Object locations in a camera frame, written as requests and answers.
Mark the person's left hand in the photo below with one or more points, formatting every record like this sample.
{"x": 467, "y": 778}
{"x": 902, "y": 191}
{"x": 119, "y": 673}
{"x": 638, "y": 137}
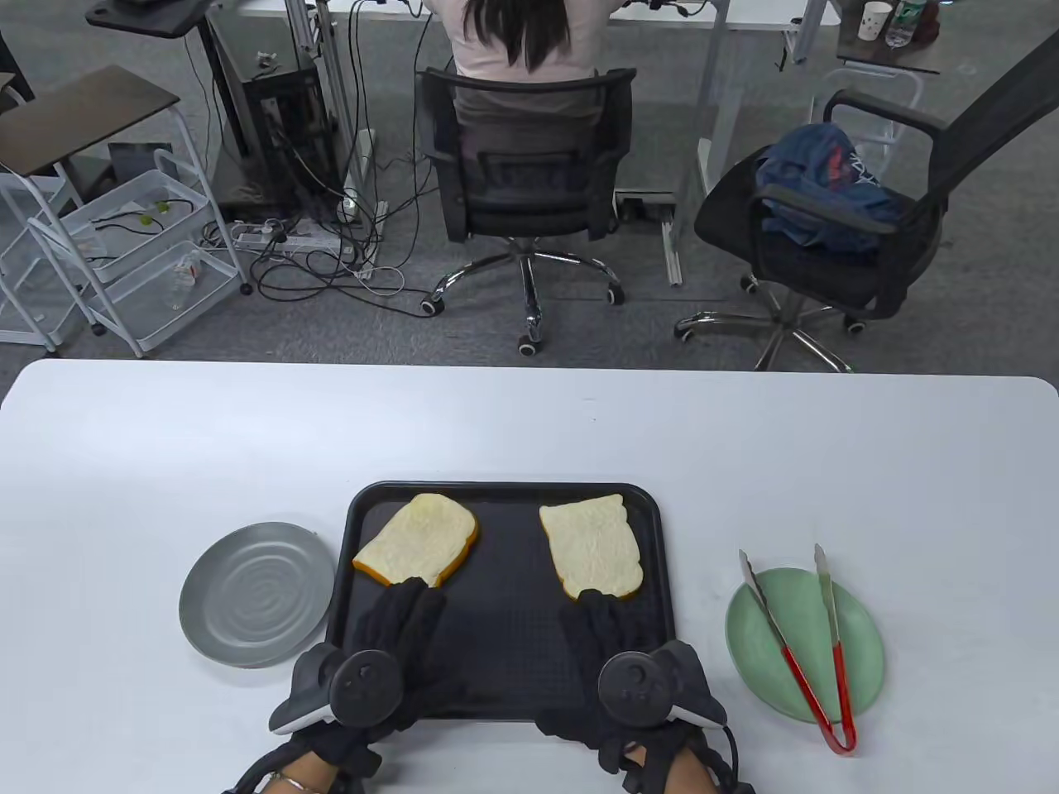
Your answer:
{"x": 409, "y": 616}

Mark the person's right hand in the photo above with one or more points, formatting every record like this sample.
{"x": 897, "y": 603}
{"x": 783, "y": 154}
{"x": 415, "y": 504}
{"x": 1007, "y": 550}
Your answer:
{"x": 600, "y": 624}

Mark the grey hand controller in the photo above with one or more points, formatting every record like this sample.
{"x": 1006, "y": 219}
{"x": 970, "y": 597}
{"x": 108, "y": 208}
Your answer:
{"x": 364, "y": 682}
{"x": 637, "y": 682}

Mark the toast slice with orange crust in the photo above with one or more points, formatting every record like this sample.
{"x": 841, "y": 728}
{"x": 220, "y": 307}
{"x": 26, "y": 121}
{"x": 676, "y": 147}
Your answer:
{"x": 418, "y": 538}

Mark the pale toast slice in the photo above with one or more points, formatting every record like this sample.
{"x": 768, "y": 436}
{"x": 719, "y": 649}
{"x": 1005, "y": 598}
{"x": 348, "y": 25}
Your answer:
{"x": 591, "y": 542}

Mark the black food tray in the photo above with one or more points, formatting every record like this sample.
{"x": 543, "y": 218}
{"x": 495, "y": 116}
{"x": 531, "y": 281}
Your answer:
{"x": 505, "y": 628}

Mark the grey metal plate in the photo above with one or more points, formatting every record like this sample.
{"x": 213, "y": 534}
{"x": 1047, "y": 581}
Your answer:
{"x": 256, "y": 591}

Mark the person's left forearm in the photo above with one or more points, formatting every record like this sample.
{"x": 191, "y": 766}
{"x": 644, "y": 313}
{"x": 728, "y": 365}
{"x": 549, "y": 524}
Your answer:
{"x": 302, "y": 769}

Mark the person's right forearm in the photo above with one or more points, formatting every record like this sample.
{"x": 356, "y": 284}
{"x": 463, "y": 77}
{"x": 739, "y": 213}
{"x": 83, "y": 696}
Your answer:
{"x": 674, "y": 777}

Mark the green plate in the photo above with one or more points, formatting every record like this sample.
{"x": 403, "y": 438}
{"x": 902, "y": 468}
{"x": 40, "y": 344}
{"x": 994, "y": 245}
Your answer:
{"x": 860, "y": 645}

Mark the white power strip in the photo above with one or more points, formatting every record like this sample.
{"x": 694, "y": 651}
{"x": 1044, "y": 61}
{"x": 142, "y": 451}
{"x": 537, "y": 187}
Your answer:
{"x": 306, "y": 240}

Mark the empty plastic bottle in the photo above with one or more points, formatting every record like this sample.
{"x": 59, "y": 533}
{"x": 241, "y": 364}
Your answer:
{"x": 184, "y": 281}

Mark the black office chair with armrests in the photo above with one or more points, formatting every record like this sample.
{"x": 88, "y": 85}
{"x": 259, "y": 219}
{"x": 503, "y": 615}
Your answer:
{"x": 827, "y": 273}

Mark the black mesh office chair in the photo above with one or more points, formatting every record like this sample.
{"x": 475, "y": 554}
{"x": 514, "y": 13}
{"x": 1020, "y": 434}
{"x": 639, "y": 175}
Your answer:
{"x": 529, "y": 182}

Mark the black computer tower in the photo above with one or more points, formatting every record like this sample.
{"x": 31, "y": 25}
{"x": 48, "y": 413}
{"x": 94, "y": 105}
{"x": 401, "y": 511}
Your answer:
{"x": 285, "y": 141}

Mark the blue clothing bundle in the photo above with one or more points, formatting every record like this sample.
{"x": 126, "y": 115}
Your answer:
{"x": 827, "y": 186}

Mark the white background desk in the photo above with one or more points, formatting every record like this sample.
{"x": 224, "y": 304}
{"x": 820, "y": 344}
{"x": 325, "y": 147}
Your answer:
{"x": 745, "y": 12}

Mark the dark-top small table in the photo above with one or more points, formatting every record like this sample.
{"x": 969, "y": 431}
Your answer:
{"x": 889, "y": 56}

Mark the black-top rolling stand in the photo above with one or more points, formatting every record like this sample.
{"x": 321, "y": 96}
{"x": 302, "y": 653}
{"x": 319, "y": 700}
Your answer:
{"x": 145, "y": 15}

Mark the white paper cup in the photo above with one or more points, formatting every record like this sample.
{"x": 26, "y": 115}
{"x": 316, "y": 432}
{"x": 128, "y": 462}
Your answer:
{"x": 874, "y": 23}

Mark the clear plastic water bottle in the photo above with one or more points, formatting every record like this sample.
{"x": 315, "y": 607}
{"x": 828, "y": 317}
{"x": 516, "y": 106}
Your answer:
{"x": 902, "y": 25}

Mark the aluminium frame post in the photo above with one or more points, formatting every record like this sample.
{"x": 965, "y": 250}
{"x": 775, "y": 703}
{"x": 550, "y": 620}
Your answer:
{"x": 327, "y": 83}

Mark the white metal stool frame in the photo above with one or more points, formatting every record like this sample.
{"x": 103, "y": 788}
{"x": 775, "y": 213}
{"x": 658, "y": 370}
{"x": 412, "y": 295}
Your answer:
{"x": 869, "y": 78}

